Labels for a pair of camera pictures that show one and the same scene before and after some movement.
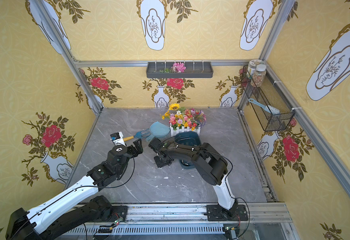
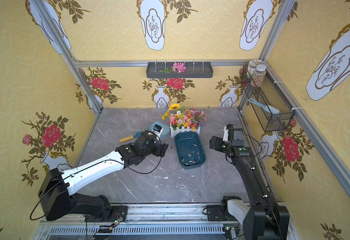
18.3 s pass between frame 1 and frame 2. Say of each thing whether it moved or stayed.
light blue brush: stayed
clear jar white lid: moved
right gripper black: moved
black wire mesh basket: stayed
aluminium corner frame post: stayed
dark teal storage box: stayed
